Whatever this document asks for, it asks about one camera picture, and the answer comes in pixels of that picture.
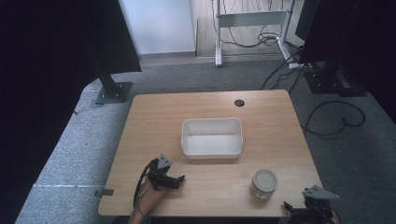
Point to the grey metal table bracket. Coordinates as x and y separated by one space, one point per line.
104 192

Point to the person's left hand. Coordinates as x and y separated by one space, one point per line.
151 197

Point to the white power strip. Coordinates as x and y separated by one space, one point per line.
298 65

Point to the white rectangular plastic box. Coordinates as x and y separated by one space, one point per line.
211 146

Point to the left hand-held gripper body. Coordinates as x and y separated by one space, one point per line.
159 174

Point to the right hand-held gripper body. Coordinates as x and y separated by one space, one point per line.
317 202

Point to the black stand base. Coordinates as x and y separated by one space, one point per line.
330 82

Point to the black stand with base plate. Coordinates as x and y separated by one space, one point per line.
109 84

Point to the white metal desk frame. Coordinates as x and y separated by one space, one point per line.
252 18

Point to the black curtain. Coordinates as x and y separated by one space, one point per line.
62 46
351 31

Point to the person's right hand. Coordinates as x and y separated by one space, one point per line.
335 220

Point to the dark round table grommet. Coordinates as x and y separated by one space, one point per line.
239 103

